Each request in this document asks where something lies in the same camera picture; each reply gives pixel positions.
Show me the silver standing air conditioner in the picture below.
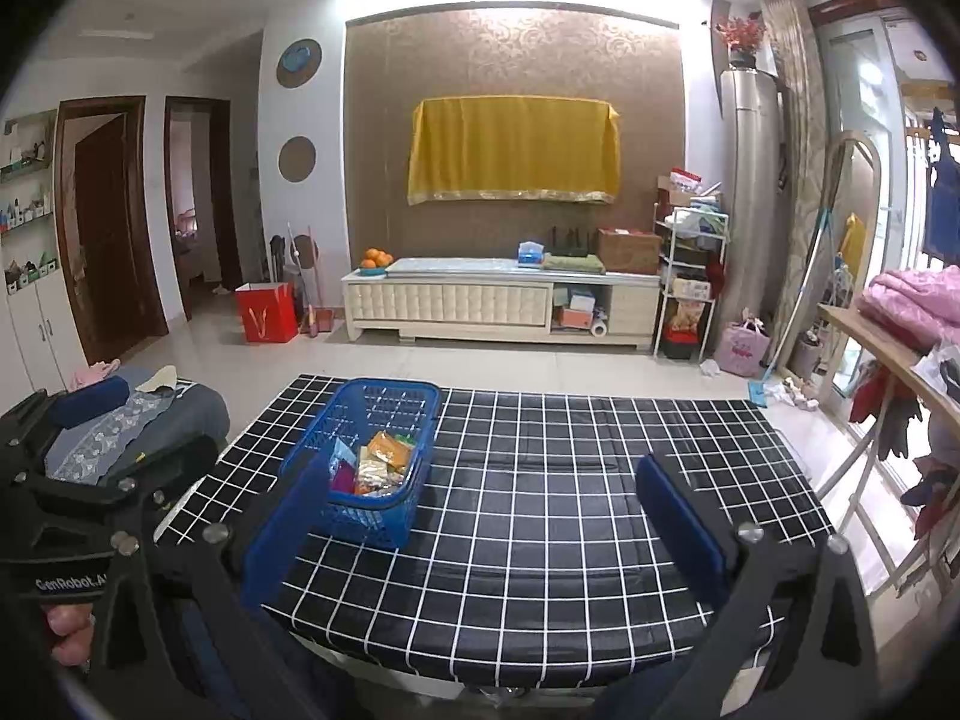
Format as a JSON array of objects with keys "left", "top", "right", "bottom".
[{"left": 718, "top": 67, "right": 781, "bottom": 325}]

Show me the plate of oranges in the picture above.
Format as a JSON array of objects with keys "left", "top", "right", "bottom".
[{"left": 359, "top": 249, "right": 394, "bottom": 277}]

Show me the black white grid tablecloth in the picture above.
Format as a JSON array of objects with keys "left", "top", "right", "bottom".
[{"left": 152, "top": 372, "right": 836, "bottom": 691}]

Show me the brown cardboard box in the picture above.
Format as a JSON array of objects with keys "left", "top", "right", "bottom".
[{"left": 597, "top": 227, "right": 662, "bottom": 275}]

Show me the left hand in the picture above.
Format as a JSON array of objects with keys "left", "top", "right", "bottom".
[{"left": 46, "top": 605, "right": 94, "bottom": 668}]

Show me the grey queen print cover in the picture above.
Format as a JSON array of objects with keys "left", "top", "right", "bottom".
[{"left": 44, "top": 369, "right": 229, "bottom": 486}]

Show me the red paper bag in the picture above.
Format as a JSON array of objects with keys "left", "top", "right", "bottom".
[{"left": 235, "top": 283, "right": 298, "bottom": 343}]

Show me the magenta snack packet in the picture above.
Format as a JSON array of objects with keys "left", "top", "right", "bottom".
[{"left": 331, "top": 461, "right": 356, "bottom": 494}]

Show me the pink cloth on sofa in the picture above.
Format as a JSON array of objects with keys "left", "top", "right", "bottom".
[{"left": 68, "top": 359, "right": 121, "bottom": 392}]

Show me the green folded cloth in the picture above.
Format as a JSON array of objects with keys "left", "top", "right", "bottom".
[{"left": 542, "top": 254, "right": 605, "bottom": 275}]

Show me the blue tissue box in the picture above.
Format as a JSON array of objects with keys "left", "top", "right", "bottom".
[{"left": 517, "top": 241, "right": 545, "bottom": 268}]

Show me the white metal shelf rack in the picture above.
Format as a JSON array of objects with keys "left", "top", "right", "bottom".
[{"left": 652, "top": 181, "right": 731, "bottom": 361}]

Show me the pink tote bag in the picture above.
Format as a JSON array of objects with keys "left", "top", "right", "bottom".
[{"left": 715, "top": 309, "right": 770, "bottom": 379}]

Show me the pink quilt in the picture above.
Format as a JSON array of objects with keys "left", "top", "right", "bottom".
[{"left": 854, "top": 265, "right": 960, "bottom": 351}]

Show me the blue plastic basket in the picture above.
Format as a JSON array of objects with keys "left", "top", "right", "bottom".
[{"left": 281, "top": 379, "right": 441, "bottom": 550}]

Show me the large blue cartoon snack bag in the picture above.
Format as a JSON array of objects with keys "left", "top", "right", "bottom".
[{"left": 331, "top": 437, "right": 358, "bottom": 472}]

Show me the yellow cloth cover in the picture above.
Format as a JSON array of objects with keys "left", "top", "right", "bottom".
[{"left": 407, "top": 94, "right": 622, "bottom": 205}]

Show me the red flower pot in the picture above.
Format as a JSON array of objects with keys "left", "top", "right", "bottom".
[{"left": 715, "top": 11, "right": 765, "bottom": 68}]

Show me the cream TV cabinet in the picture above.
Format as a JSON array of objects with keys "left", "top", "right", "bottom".
[{"left": 342, "top": 257, "right": 661, "bottom": 351}]

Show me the clear cracker pack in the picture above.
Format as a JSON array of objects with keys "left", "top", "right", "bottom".
[{"left": 355, "top": 445, "right": 395, "bottom": 496}]

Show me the orange snack packet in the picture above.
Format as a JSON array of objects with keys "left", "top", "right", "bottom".
[{"left": 366, "top": 431, "right": 415, "bottom": 475}]

